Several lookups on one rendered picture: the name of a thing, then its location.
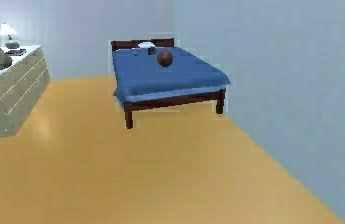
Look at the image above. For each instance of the white pillow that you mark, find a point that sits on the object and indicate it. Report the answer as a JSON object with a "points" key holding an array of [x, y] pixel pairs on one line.
{"points": [[146, 44]]}

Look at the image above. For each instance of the flat black device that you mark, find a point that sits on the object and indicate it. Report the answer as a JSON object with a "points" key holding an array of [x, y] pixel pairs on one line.
{"points": [[16, 51]]}

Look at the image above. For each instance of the olive chest of drawers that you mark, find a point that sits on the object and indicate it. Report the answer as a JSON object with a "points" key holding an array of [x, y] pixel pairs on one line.
{"points": [[11, 91]]}

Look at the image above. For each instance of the white table lamp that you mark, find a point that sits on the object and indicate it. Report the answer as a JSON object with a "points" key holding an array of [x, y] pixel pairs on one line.
{"points": [[9, 36]]}

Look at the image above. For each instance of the brown basketball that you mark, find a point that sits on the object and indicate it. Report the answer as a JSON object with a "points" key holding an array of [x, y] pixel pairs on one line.
{"points": [[164, 58]]}

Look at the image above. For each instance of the small dark box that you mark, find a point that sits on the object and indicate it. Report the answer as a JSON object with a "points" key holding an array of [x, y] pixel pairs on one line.
{"points": [[152, 51]]}

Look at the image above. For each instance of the blue bed with dark frame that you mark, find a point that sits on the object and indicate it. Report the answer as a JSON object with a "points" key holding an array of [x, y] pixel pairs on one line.
{"points": [[166, 78]]}

